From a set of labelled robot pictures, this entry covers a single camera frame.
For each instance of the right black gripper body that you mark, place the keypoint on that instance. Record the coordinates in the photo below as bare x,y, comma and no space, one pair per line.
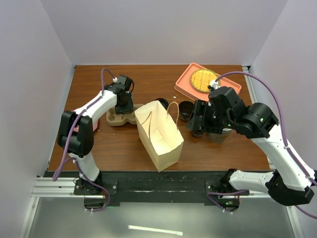
215,121

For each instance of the yellow woven coaster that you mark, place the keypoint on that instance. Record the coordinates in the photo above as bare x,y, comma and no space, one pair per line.
201,78

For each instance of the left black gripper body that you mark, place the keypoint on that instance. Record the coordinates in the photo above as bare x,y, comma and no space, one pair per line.
127,106

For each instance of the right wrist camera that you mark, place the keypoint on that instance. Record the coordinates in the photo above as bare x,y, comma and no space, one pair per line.
213,85

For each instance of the salmon pink tray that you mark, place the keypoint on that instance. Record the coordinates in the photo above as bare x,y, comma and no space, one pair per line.
184,85

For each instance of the cardboard cup carrier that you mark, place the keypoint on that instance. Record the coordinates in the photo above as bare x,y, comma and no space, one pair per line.
118,116

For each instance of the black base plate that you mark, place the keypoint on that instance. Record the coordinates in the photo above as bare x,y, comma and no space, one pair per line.
154,187

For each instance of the pink speckled plate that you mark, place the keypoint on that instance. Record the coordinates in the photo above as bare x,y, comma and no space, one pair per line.
95,126

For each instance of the black cup lid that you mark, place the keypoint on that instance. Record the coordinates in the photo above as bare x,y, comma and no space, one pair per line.
163,102

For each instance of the brown paper bag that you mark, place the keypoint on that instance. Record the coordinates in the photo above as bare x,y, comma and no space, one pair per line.
159,134

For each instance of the white strip on floor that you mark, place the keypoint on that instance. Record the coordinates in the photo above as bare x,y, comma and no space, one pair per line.
139,228

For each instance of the black coffee cup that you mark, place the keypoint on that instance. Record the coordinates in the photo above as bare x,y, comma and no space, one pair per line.
197,133
185,110

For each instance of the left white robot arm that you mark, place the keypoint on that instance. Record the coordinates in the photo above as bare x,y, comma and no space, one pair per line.
79,145

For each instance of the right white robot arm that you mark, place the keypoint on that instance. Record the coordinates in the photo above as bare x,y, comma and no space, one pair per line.
254,121

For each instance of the grey cup of stirrers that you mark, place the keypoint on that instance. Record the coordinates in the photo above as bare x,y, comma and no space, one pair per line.
219,138

